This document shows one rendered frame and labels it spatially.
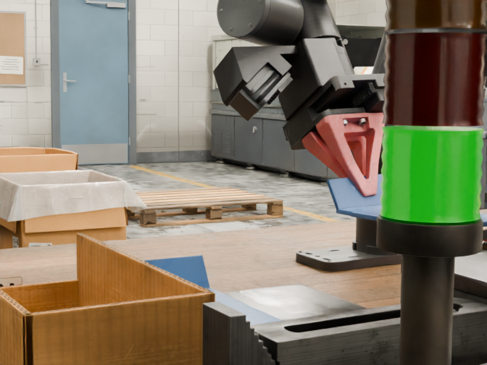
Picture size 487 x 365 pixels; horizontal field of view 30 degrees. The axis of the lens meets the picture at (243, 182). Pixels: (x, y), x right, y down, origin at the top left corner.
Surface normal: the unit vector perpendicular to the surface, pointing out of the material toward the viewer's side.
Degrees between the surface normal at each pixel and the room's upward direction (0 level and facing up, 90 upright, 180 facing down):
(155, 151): 90
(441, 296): 90
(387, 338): 90
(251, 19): 81
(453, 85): 104
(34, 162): 86
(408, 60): 76
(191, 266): 60
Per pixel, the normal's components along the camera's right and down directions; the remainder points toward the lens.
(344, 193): 0.43, -0.43
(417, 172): -0.44, -0.15
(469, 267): 0.01, -0.99
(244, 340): 0.49, 0.11
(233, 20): -0.63, -0.07
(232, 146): -0.90, 0.04
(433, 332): 0.11, 0.11
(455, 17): 0.18, 0.35
